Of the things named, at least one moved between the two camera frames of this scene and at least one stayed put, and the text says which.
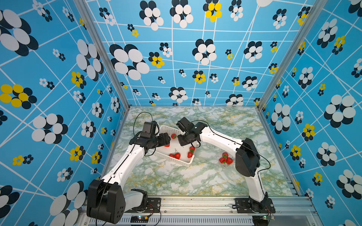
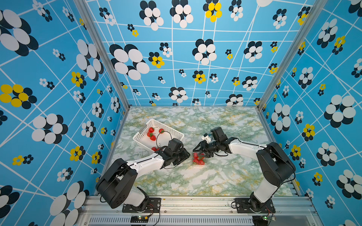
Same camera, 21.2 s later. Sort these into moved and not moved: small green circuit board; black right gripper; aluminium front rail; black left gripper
Moved: black right gripper; black left gripper
Not moved: aluminium front rail; small green circuit board
